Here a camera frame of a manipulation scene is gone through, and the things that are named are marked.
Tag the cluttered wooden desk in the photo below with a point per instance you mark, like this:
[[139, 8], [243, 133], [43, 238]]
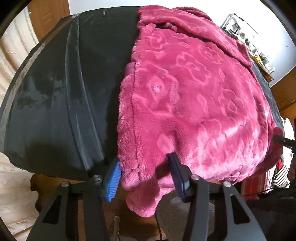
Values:
[[233, 25]]

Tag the wooden cabinet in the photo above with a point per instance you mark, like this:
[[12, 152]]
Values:
[[286, 109]]

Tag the wooden table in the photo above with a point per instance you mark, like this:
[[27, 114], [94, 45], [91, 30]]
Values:
[[138, 222]]

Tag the black table cover cloth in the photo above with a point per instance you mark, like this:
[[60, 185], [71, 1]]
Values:
[[69, 104]]

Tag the grey chair seat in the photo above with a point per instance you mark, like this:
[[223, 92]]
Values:
[[171, 217]]

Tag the pink fleece robe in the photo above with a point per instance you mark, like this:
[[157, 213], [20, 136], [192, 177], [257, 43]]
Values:
[[196, 104]]

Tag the black and white striped cloth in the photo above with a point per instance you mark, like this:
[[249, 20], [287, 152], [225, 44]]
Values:
[[281, 176]]

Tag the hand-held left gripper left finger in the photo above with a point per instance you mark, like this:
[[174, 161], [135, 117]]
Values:
[[113, 183]]

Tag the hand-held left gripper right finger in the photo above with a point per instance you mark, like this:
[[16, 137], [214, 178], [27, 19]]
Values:
[[178, 178]]

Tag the dark cloth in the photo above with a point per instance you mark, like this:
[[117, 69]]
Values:
[[272, 215]]

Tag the cream quilted curtain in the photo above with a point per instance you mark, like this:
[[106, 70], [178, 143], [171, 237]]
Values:
[[13, 53]]

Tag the red patterned cloth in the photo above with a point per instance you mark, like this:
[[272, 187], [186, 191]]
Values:
[[254, 185]]

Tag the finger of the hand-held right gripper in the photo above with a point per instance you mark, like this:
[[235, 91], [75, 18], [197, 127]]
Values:
[[283, 139]]

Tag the wooden door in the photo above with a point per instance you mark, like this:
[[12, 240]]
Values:
[[46, 16]]

